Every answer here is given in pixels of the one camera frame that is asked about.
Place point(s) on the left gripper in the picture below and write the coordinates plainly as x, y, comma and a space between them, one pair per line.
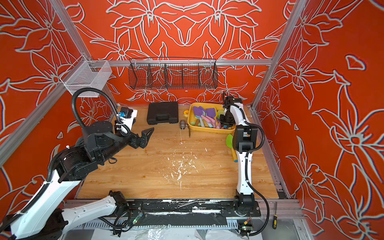
145, 138

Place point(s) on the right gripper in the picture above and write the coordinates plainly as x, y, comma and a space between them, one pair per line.
226, 122

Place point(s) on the green shovel yellow handle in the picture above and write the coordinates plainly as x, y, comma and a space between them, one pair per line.
229, 143

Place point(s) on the purple shovel pink handle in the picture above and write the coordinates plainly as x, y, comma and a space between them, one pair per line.
212, 113
199, 113

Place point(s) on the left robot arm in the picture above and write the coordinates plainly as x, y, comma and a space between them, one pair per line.
41, 218

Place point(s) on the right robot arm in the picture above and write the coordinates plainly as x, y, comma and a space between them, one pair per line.
247, 139

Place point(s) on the yellow plastic storage box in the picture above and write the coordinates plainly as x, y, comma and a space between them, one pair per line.
194, 123

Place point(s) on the black plastic tool case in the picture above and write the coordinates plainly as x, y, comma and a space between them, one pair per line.
163, 112

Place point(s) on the yellow black screwdriver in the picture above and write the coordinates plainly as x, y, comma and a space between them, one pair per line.
274, 224

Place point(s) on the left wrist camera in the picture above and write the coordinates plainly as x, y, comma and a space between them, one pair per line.
128, 116

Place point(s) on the black wire wall basket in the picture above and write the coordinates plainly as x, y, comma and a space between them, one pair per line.
173, 74

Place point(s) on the clear plastic wall bin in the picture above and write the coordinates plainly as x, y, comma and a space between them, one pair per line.
83, 75

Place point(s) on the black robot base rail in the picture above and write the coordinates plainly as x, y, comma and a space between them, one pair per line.
225, 207

